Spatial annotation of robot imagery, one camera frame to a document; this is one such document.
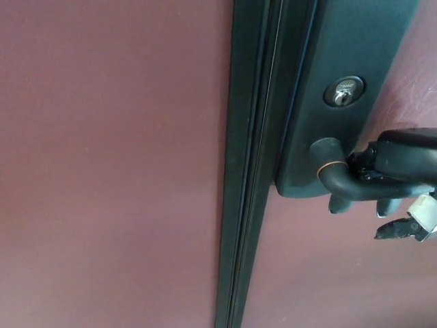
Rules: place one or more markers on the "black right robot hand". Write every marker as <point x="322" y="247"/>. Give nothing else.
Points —
<point x="409" y="153"/>

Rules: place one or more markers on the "black door edge strip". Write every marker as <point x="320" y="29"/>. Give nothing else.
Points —
<point x="283" y="102"/>
<point x="244" y="136"/>

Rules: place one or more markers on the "silver lock cylinder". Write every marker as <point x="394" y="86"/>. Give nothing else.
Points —
<point x="343" y="93"/>

